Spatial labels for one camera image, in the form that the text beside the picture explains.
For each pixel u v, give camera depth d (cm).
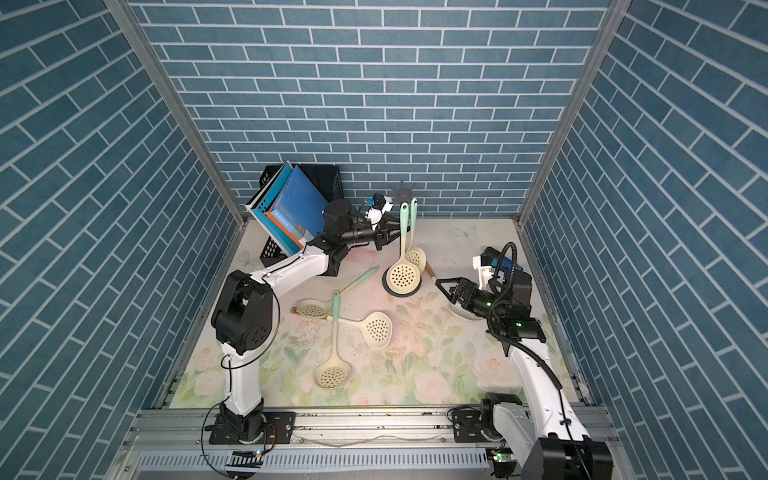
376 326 89
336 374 81
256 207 84
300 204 101
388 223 77
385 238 76
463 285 68
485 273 72
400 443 73
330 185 105
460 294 68
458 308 94
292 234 89
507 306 61
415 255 91
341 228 72
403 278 89
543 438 41
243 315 52
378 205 71
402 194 71
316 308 94
